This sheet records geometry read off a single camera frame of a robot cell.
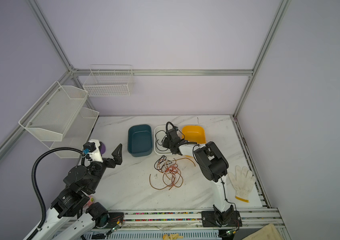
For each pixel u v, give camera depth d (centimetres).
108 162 57
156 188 84
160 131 106
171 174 88
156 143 100
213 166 55
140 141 102
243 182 87
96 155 55
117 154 56
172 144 80
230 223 72
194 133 108
